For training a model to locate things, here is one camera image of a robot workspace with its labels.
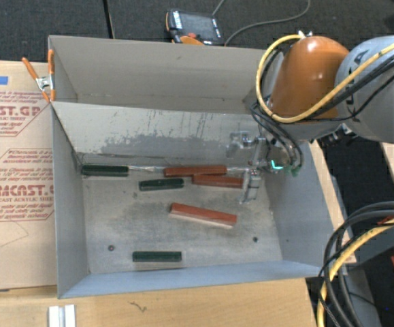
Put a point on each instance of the dark green flat block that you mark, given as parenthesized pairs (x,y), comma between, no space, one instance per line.
(104,170)
(156,257)
(161,184)

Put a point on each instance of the grey metal bin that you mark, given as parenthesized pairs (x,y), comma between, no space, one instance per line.
(169,141)

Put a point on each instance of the red-brown flat block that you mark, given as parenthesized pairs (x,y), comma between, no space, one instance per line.
(195,171)
(203,214)
(217,181)

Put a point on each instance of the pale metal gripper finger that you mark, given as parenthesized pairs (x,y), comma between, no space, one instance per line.
(256,184)
(246,189)

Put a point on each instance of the brown cardboard board red print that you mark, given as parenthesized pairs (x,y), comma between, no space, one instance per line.
(19,244)

